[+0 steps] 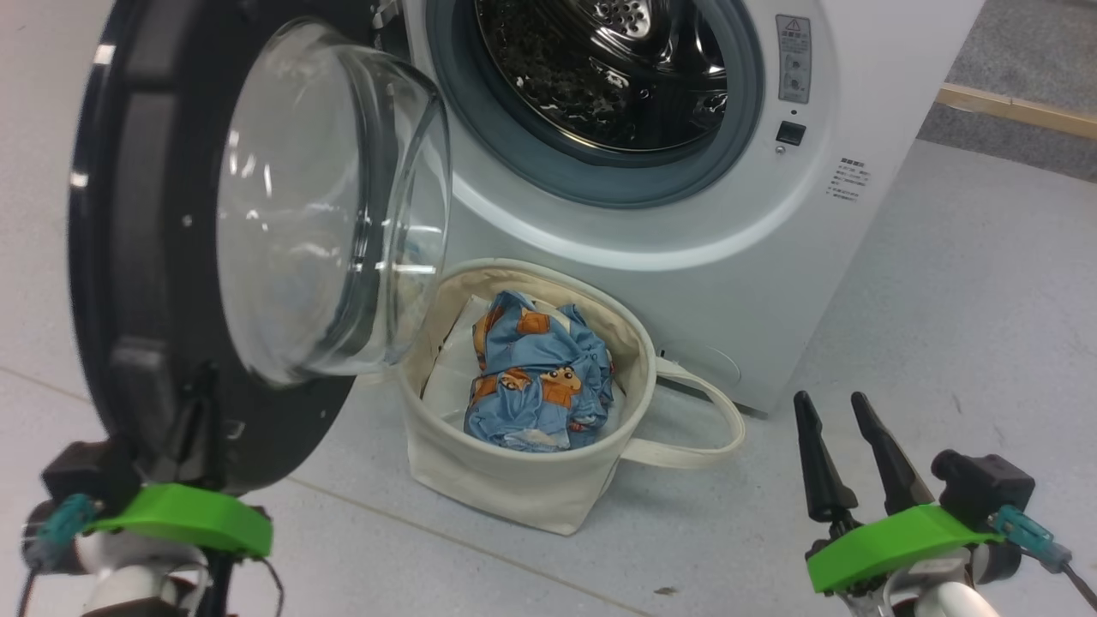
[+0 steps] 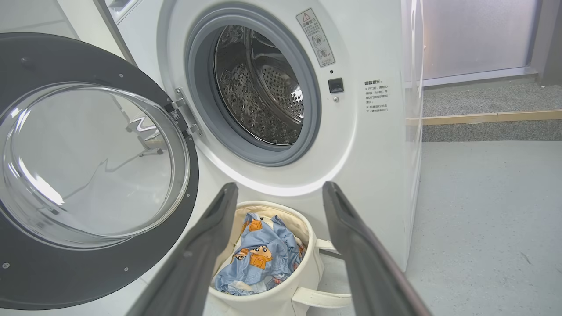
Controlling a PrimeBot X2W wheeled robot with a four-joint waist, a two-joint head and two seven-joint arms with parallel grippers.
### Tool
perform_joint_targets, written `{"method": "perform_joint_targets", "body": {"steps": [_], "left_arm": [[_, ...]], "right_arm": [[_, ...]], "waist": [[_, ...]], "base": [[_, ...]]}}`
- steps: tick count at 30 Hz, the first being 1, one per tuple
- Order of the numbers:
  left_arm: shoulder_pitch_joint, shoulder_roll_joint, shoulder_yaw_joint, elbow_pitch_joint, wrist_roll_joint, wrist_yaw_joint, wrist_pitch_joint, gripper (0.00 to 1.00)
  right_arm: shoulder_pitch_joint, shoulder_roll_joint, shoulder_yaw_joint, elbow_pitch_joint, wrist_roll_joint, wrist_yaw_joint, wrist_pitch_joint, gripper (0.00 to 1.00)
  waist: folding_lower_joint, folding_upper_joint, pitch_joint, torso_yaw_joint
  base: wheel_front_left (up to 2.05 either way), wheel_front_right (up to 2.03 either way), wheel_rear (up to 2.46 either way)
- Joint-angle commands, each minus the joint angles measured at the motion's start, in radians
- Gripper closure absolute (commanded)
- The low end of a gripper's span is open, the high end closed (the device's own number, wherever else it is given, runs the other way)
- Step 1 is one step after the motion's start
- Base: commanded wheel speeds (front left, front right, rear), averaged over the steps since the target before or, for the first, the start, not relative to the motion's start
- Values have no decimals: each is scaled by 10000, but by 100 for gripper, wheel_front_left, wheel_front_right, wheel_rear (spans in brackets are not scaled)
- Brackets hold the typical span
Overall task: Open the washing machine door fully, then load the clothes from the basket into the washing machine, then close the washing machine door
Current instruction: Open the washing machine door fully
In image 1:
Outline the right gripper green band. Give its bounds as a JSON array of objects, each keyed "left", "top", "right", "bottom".
[{"left": 793, "top": 390, "right": 1004, "bottom": 596}]

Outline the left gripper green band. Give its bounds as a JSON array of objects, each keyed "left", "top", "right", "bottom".
[{"left": 86, "top": 367, "right": 274, "bottom": 559}]

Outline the round glass washer door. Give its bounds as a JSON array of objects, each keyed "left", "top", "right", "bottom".
[{"left": 67, "top": 0, "right": 453, "bottom": 497}]

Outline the blue bear-print garment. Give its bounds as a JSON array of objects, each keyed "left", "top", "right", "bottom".
[{"left": 463, "top": 290, "right": 615, "bottom": 453}]

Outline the white front-load washing machine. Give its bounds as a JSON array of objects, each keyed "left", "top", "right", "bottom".
[{"left": 377, "top": 0, "right": 986, "bottom": 417}]

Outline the grey rubber door gasket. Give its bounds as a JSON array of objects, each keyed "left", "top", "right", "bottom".
[{"left": 423, "top": 0, "right": 765, "bottom": 210}]

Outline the steel washer drum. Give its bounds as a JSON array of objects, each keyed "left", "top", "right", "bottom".
[{"left": 474, "top": 0, "right": 731, "bottom": 153}]

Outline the round filter cover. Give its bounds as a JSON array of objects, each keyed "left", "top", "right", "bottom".
[{"left": 664, "top": 343, "right": 743, "bottom": 388}]

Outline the white cloth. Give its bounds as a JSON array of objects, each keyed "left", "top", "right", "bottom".
[{"left": 423, "top": 294, "right": 631, "bottom": 431}]

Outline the cream canvas laundry basket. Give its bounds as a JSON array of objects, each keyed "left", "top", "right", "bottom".
[{"left": 397, "top": 257, "right": 746, "bottom": 537}]

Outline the grey warning sticker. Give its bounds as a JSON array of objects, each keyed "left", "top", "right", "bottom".
[{"left": 775, "top": 14, "right": 813, "bottom": 106}]

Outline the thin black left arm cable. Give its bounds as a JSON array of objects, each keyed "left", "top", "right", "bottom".
[{"left": 255, "top": 555, "right": 285, "bottom": 617}]

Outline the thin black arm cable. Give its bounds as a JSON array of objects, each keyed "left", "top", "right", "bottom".
[
  {"left": 255, "top": 555, "right": 285, "bottom": 617},
  {"left": 1058, "top": 560, "right": 1097, "bottom": 612}
]

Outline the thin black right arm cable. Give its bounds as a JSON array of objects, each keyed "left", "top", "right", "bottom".
[{"left": 1058, "top": 560, "right": 1097, "bottom": 612}]

